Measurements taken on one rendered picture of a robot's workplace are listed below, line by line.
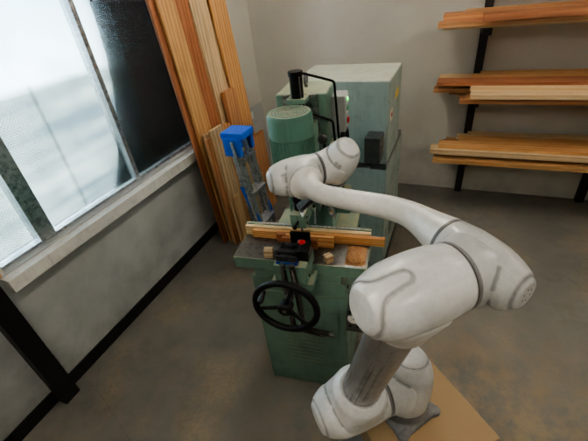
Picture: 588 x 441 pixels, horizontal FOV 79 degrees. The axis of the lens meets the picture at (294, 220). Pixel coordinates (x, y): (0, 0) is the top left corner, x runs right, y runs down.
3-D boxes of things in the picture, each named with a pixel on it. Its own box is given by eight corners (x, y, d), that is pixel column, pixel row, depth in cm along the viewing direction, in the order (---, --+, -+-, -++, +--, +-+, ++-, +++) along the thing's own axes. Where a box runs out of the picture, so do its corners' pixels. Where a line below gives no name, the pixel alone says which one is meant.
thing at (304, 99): (287, 117, 147) (283, 73, 137) (292, 110, 153) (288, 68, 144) (306, 116, 145) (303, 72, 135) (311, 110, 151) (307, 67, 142)
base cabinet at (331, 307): (272, 375, 211) (252, 289, 172) (297, 302, 257) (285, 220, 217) (349, 389, 199) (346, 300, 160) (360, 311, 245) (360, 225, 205)
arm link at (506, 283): (477, 208, 73) (423, 225, 69) (564, 256, 59) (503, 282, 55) (465, 259, 80) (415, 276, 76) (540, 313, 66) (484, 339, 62)
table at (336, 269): (227, 280, 159) (223, 270, 156) (250, 239, 183) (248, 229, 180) (365, 297, 143) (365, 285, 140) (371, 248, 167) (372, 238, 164)
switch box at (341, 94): (332, 132, 163) (330, 96, 155) (335, 124, 171) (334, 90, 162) (346, 132, 162) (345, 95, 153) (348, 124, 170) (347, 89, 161)
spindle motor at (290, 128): (271, 193, 148) (259, 119, 130) (283, 174, 161) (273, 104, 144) (312, 195, 143) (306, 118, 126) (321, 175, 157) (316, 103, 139)
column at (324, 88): (291, 232, 191) (274, 94, 151) (302, 210, 209) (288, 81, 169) (333, 235, 185) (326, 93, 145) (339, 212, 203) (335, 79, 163)
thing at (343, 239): (253, 236, 174) (251, 230, 172) (254, 234, 176) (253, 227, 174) (384, 247, 158) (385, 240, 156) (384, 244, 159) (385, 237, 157)
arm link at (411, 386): (440, 407, 115) (451, 362, 104) (392, 431, 110) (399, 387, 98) (408, 367, 128) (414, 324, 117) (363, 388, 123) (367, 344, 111)
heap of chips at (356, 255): (344, 264, 151) (344, 259, 149) (348, 246, 161) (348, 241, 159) (365, 266, 149) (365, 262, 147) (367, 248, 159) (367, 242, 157)
